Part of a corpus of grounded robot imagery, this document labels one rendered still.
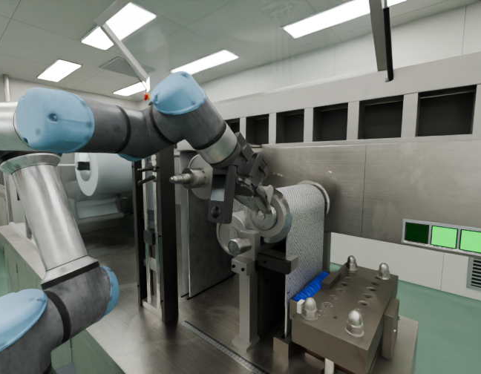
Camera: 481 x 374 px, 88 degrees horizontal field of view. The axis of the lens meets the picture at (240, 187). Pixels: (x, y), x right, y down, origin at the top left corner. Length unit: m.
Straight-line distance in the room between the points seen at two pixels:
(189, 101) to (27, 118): 0.20
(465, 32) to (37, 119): 3.34
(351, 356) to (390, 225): 0.41
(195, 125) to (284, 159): 0.62
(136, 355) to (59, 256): 0.32
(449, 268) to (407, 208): 2.52
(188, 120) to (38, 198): 0.43
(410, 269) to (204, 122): 3.17
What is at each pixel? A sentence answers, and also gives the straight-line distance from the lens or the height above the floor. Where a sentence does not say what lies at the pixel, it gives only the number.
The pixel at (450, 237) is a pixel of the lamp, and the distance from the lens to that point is 0.87.
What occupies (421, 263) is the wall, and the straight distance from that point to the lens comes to 3.37.
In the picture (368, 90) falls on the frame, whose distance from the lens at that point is 0.91.
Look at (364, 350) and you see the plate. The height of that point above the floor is 1.03.
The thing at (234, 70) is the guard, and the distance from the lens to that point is 1.11.
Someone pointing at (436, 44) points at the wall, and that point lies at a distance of 3.38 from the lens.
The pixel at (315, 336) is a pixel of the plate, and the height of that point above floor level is 1.01.
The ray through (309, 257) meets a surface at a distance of 0.78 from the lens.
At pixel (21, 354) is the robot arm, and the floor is 1.06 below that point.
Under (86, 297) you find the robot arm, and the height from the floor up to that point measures 1.09.
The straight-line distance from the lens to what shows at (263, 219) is 0.63.
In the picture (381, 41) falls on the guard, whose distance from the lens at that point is 0.89.
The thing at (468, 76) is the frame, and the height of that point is 1.60.
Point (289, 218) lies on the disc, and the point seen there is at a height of 1.25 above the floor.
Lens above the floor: 1.39
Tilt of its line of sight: 6 degrees down
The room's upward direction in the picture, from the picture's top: straight up
